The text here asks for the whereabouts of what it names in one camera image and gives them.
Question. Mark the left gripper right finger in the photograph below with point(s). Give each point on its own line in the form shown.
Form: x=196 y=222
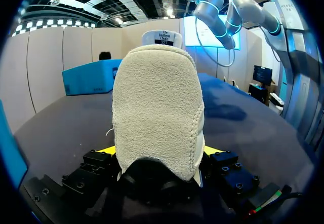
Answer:
x=234 y=170

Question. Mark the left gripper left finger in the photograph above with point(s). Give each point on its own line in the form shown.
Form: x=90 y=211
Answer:
x=87 y=169

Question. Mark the beige suede shoe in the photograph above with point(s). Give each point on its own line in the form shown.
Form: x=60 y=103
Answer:
x=157 y=112

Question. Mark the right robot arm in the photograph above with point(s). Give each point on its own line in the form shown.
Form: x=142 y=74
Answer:
x=227 y=13

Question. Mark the teal box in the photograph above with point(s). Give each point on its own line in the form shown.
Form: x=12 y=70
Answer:
x=89 y=78
x=10 y=150

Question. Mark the person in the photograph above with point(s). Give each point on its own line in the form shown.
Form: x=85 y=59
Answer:
x=105 y=56

